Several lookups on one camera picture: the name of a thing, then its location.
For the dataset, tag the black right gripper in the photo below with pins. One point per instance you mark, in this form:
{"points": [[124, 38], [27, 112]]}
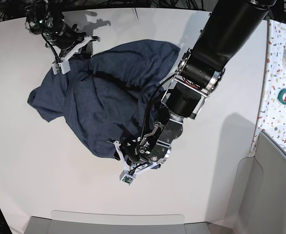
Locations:
{"points": [[64, 37]]}

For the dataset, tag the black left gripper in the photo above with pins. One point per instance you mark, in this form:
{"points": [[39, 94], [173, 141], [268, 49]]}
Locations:
{"points": [[152, 147]]}

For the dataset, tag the navy blue t-shirt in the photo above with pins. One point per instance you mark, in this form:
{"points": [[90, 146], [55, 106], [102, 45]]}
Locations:
{"points": [[105, 97]]}

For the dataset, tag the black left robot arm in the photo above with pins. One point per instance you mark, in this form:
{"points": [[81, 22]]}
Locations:
{"points": [[199, 73]]}

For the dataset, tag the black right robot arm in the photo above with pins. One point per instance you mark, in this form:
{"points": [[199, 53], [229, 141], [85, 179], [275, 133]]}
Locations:
{"points": [[45, 18]]}

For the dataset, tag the grey plastic bin front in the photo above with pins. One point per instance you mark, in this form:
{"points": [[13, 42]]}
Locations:
{"points": [[62, 222]]}

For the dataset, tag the grey plastic bin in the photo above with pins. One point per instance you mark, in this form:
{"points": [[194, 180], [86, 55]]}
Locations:
{"points": [[258, 201], [62, 222]]}

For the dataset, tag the grey plastic bin right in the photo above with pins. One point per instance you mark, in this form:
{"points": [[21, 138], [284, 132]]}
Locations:
{"points": [[258, 201]]}

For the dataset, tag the terrazzo patterned side table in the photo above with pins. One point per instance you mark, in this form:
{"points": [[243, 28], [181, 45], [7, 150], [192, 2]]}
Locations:
{"points": [[272, 114]]}

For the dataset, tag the green tape roll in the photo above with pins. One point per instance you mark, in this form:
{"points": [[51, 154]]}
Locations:
{"points": [[282, 96]]}

